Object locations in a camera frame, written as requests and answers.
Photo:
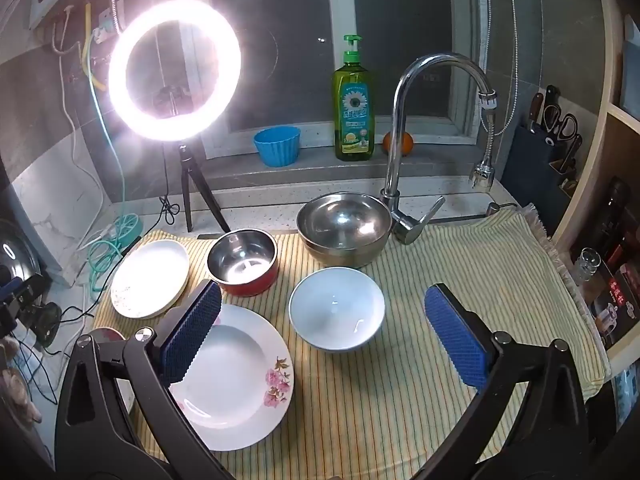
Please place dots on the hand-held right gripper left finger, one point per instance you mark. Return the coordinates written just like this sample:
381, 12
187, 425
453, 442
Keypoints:
192, 330

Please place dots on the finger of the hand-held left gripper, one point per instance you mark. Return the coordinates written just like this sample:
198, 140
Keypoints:
20, 310

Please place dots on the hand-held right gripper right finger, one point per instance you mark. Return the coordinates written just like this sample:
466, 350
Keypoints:
457, 340

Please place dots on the white speckled plate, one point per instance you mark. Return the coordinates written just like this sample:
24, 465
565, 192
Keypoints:
147, 280

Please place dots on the white floral plate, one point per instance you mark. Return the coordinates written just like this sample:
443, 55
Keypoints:
235, 385

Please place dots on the red steel-lined bowl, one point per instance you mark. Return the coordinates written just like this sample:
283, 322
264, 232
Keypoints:
240, 260

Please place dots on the white ceramic bowl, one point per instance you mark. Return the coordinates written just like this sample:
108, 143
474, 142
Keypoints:
335, 310

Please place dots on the large stainless steel bowl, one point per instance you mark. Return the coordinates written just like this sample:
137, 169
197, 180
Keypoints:
340, 220

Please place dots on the dark green lamp base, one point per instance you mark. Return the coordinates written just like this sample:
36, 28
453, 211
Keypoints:
46, 321

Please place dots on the metal pot lid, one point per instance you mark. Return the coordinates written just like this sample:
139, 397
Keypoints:
17, 250

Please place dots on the yellow striped cloth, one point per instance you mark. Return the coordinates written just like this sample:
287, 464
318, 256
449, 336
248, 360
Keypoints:
400, 400

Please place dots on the clear drinking glass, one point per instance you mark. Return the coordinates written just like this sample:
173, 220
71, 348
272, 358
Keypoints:
587, 262

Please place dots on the black mini tripod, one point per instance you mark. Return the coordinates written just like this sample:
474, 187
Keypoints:
188, 175

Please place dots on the red and black box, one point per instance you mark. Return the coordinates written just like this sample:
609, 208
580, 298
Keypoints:
617, 305

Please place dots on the dark blue knife block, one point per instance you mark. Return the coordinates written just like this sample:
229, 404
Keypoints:
530, 175

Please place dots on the chrome kitchen faucet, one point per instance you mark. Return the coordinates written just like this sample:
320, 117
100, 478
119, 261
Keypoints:
399, 160

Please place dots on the blue ribbed cup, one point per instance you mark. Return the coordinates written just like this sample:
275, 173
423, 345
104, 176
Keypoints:
277, 150

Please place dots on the black bottle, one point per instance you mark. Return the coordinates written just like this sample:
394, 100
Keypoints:
614, 215

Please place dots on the orange fruit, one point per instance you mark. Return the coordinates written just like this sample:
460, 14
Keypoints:
406, 144

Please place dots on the wooden shelf unit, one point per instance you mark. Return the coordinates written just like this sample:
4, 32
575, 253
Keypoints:
600, 150

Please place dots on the black kitchen scissors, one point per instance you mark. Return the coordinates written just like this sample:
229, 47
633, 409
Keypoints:
561, 125

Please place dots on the green dish soap bottle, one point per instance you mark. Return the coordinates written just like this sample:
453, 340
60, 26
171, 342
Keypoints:
354, 120

